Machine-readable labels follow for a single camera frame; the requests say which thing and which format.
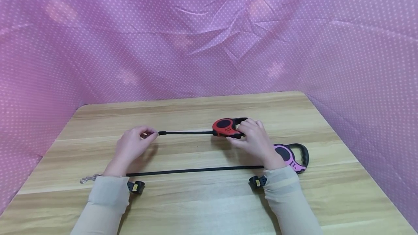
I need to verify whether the person's right hand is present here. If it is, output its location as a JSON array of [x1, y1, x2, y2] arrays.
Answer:
[[226, 118, 288, 171]]

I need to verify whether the red retractable leash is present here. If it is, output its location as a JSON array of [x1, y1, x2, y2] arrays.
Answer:
[[158, 117, 249, 140]]

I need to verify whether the pink retractable leash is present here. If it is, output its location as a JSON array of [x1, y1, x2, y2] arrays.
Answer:
[[79, 143, 310, 185]]

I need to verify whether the person's left hand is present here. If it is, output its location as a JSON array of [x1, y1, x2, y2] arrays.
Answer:
[[102, 126, 160, 178]]

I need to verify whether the person's right forearm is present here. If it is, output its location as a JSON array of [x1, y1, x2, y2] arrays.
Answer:
[[262, 165, 324, 235]]

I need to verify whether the person's left forearm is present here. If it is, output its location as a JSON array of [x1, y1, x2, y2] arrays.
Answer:
[[70, 174, 131, 235]]

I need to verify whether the black wrist band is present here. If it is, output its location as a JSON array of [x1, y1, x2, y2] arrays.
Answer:
[[127, 180, 146, 195], [248, 175, 268, 189]]

